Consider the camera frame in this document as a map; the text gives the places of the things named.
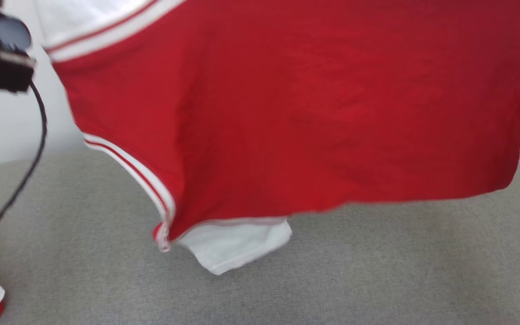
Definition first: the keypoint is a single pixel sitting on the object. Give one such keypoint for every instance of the red jersey with striped trim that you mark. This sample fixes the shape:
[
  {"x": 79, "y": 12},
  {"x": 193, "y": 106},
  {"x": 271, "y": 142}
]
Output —
[{"x": 309, "y": 113}]

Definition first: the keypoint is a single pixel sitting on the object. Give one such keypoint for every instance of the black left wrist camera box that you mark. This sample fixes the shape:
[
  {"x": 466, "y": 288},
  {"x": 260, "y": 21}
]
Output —
[{"x": 2, "y": 31}]

